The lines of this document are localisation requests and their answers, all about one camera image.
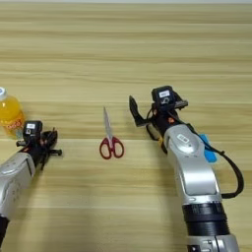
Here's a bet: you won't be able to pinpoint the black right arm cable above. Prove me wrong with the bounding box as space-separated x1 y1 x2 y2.
188 123 245 200

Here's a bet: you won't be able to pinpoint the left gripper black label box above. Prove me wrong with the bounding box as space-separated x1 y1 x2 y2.
22 119 44 143

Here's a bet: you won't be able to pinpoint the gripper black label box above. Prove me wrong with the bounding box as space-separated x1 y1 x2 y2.
22 119 44 143
151 85 176 113

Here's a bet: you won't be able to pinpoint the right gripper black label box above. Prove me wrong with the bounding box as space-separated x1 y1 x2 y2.
151 85 176 113

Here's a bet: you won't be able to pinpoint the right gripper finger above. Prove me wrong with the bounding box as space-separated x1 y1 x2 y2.
173 98 189 110
128 94 156 129

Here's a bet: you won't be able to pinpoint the red handled scissors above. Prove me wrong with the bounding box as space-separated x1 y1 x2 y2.
98 105 125 160

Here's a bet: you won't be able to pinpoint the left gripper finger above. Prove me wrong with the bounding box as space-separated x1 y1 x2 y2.
47 130 59 151
40 130 54 148

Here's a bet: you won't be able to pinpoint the orange juice bottle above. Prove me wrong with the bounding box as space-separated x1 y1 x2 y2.
0 86 26 140

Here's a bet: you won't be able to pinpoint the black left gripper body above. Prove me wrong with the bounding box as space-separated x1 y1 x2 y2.
16 139 63 163

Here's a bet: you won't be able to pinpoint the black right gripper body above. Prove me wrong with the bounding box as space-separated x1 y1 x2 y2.
144 104 185 139

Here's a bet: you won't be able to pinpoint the small blue object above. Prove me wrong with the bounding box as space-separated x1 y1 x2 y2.
198 133 219 164

